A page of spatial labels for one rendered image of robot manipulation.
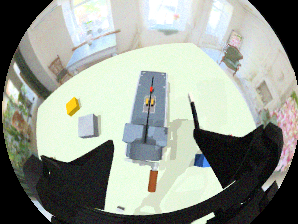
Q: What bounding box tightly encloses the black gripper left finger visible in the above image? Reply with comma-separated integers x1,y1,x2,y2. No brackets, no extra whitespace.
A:
40,140,114,210

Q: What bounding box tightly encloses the blue block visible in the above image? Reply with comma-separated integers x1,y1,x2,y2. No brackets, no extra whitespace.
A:
194,153,210,168

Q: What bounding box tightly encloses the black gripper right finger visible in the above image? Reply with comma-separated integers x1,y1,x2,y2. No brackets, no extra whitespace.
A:
193,124,265,189

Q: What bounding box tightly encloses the yellow square block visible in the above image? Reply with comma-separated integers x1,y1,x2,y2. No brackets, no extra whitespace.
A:
67,97,80,116

